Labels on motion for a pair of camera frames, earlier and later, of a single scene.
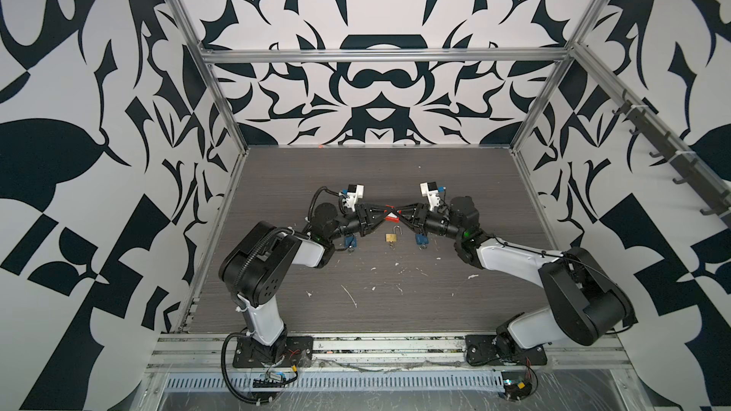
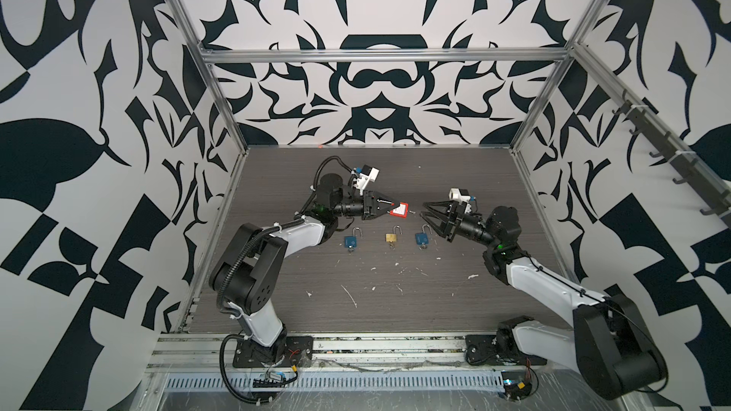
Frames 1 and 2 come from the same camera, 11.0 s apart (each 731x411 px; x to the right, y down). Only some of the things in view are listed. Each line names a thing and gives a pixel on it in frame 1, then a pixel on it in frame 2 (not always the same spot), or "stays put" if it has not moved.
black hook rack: [705, 185] stays put
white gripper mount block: [429, 189] → [459, 194]
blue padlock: [349, 241] stays put
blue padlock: [422, 240] stays put
